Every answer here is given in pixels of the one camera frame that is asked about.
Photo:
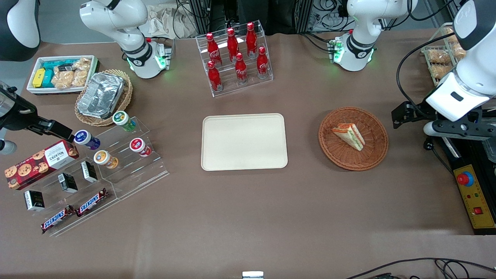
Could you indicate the clear acrylic snack stand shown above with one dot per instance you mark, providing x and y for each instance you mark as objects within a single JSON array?
[{"x": 97, "y": 193}]

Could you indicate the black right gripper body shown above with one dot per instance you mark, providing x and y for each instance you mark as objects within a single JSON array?
[{"x": 19, "y": 115}]

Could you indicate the red lid snack cup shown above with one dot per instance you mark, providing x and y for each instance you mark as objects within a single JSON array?
[{"x": 139, "y": 146}]

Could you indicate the black appliance housing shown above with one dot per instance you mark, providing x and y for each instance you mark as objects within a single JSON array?
[{"x": 465, "y": 155}]

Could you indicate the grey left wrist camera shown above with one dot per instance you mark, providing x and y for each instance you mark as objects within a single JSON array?
[{"x": 429, "y": 128}]

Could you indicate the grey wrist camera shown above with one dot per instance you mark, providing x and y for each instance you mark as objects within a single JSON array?
[
  {"x": 429, "y": 128},
  {"x": 7, "y": 147}
]

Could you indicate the orange snack cup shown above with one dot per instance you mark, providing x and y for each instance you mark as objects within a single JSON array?
[{"x": 104, "y": 159}]

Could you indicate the dark clothed person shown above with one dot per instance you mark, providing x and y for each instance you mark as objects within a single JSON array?
[{"x": 263, "y": 15}]

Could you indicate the clear acrylic bottle rack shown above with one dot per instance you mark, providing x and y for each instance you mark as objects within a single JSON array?
[{"x": 248, "y": 83}]

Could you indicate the round brown wicker basket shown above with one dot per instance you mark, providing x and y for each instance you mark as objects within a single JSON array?
[{"x": 368, "y": 155}]

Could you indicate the yellow control panel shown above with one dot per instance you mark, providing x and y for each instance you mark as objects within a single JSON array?
[{"x": 478, "y": 201}]

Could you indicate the Snickers chocolate bar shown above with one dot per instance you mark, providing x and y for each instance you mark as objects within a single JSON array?
[
  {"x": 58, "y": 219},
  {"x": 92, "y": 202}
]

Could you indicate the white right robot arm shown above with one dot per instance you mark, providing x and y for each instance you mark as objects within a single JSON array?
[{"x": 131, "y": 23}]

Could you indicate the wrapped pastry pack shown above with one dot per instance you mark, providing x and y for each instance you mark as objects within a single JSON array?
[
  {"x": 438, "y": 56},
  {"x": 458, "y": 50},
  {"x": 449, "y": 31},
  {"x": 441, "y": 71}
]

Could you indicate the blue lid snack cup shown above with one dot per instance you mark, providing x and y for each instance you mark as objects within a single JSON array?
[{"x": 86, "y": 138}]

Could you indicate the tan oval wicker basket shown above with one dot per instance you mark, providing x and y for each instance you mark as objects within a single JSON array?
[{"x": 126, "y": 97}]

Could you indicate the small white edge object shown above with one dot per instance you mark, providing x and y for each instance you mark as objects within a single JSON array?
[{"x": 252, "y": 275}]

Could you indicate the red cola bottle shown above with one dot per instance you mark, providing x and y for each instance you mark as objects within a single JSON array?
[
  {"x": 262, "y": 64},
  {"x": 251, "y": 38},
  {"x": 214, "y": 77},
  {"x": 241, "y": 69},
  {"x": 212, "y": 48},
  {"x": 232, "y": 44}
]

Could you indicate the clear bag of crackers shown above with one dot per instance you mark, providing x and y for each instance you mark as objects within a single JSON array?
[
  {"x": 82, "y": 64},
  {"x": 79, "y": 78},
  {"x": 62, "y": 78}
]

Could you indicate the white rectangular plastic bin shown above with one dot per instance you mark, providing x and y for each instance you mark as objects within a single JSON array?
[{"x": 33, "y": 90}]

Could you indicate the green lid snack cup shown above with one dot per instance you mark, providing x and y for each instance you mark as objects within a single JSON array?
[{"x": 123, "y": 120}]

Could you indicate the aluminium foil container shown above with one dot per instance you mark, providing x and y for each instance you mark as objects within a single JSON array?
[{"x": 100, "y": 95}]

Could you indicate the red Walkers cookie box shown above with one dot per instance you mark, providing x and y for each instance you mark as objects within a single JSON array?
[{"x": 38, "y": 164}]

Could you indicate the yellow snack box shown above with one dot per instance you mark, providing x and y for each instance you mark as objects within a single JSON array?
[{"x": 38, "y": 77}]

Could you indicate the teal snack box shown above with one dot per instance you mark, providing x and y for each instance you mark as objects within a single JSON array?
[{"x": 52, "y": 66}]

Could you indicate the beige rectangular serving tray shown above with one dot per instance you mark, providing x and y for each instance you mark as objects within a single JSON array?
[{"x": 244, "y": 141}]

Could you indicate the red emergency stop button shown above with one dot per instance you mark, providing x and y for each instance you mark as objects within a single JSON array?
[{"x": 465, "y": 179}]

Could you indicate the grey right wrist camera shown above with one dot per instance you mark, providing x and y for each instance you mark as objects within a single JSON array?
[{"x": 7, "y": 147}]

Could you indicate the triangular sandwich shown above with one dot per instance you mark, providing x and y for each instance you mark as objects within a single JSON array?
[{"x": 350, "y": 135}]

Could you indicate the clear acrylic cup stand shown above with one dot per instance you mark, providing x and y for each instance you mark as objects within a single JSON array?
[{"x": 143, "y": 174}]

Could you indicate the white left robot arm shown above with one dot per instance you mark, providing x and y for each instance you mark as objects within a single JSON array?
[{"x": 360, "y": 42}]

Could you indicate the small black carton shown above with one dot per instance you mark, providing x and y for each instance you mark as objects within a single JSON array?
[
  {"x": 89, "y": 171},
  {"x": 34, "y": 200},
  {"x": 68, "y": 183}
]

